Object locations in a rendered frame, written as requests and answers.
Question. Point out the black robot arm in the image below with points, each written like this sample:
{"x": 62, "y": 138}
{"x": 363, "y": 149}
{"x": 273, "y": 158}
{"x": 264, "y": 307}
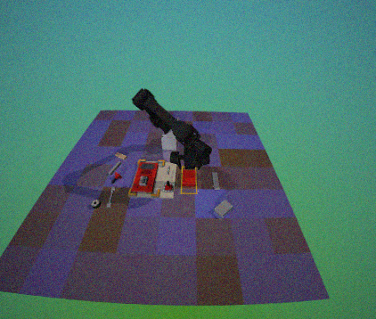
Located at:
{"x": 145, "y": 100}

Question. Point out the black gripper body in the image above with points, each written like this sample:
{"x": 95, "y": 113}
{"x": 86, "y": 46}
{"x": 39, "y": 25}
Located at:
{"x": 174, "y": 157}

